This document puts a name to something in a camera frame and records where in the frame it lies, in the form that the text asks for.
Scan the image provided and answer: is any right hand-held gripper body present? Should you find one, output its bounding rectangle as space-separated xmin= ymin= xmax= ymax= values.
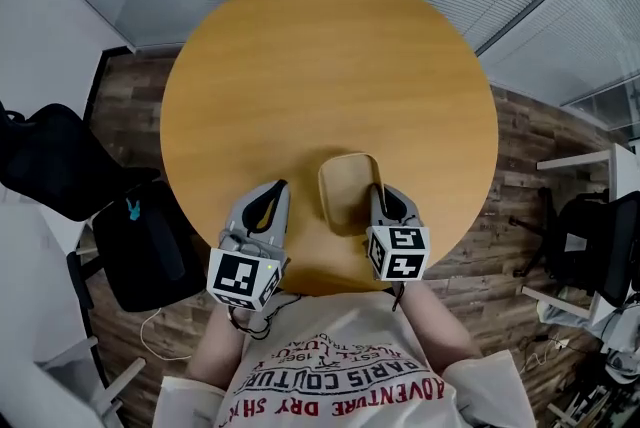
xmin=365 ymin=214 xmax=432 ymax=283

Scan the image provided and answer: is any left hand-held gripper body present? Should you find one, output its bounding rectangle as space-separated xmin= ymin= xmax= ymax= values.
xmin=205 ymin=228 xmax=292 ymax=313

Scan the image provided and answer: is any beige plastic tray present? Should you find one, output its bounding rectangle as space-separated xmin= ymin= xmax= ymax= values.
xmin=317 ymin=152 xmax=387 ymax=238

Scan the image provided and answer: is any person's left forearm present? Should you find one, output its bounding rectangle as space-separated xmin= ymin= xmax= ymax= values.
xmin=186 ymin=299 xmax=247 ymax=388

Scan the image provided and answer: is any person's right forearm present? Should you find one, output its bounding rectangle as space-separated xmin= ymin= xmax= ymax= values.
xmin=398 ymin=280 xmax=485 ymax=376

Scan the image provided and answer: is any person's white printed shirt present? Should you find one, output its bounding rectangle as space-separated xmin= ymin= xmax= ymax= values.
xmin=151 ymin=290 xmax=540 ymax=428

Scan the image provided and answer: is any round wooden table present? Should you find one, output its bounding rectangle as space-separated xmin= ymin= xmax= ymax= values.
xmin=159 ymin=0 xmax=500 ymax=298

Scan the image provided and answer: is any black mesh office chair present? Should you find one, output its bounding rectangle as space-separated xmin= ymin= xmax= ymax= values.
xmin=513 ymin=187 xmax=640 ymax=308
xmin=0 ymin=100 xmax=207 ymax=313

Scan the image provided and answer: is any white desk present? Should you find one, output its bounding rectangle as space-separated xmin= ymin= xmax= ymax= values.
xmin=519 ymin=142 xmax=640 ymax=323
xmin=0 ymin=200 xmax=147 ymax=428

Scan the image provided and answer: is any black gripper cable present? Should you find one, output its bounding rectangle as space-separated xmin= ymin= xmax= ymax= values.
xmin=226 ymin=292 xmax=304 ymax=343

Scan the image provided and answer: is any white floor cable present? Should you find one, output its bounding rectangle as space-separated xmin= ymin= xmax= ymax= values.
xmin=139 ymin=307 xmax=195 ymax=363
xmin=518 ymin=334 xmax=572 ymax=376

